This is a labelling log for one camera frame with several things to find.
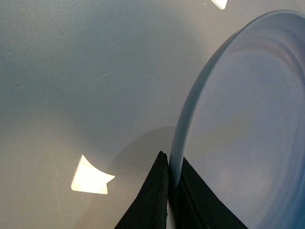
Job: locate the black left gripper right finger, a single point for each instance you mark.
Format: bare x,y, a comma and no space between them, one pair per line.
198,207

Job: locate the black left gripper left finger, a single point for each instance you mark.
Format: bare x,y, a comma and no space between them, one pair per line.
149,209

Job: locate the grey round plate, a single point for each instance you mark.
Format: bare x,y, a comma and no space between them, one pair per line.
242,126

